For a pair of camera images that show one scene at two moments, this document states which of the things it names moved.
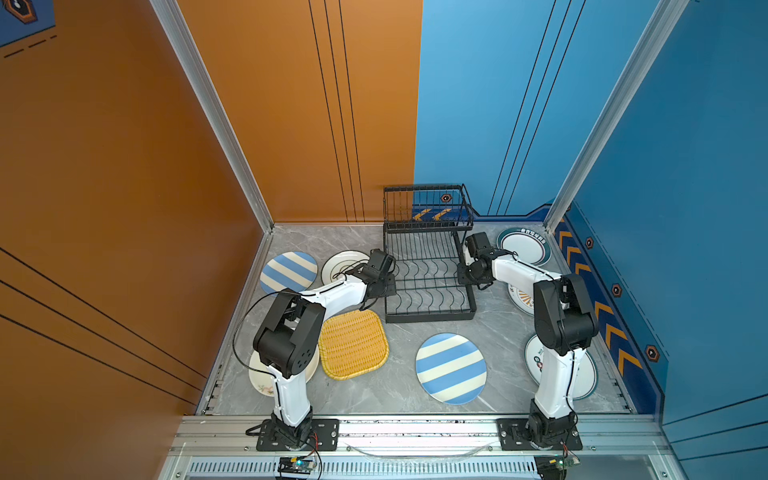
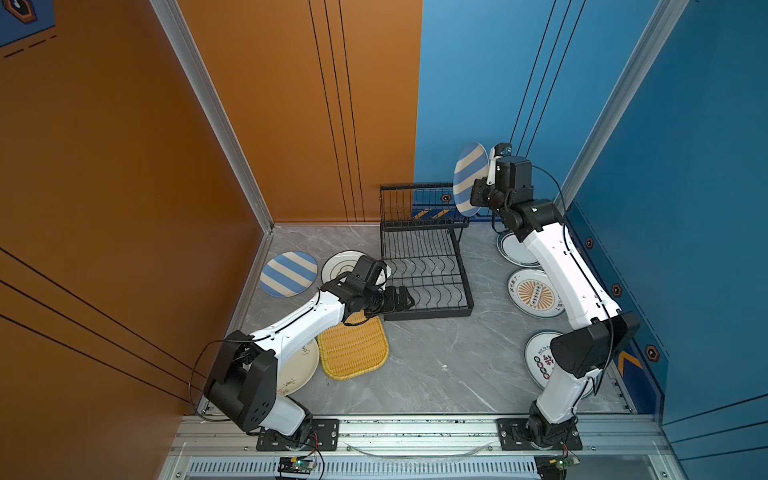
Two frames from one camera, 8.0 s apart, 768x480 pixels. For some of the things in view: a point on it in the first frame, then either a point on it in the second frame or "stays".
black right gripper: x=462 y=278 to x=478 y=197
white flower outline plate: x=338 y=263 stays
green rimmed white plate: x=529 y=245 stays
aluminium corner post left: x=180 y=35 stays
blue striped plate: x=452 y=368 to x=471 y=165
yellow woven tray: x=352 y=343 stays
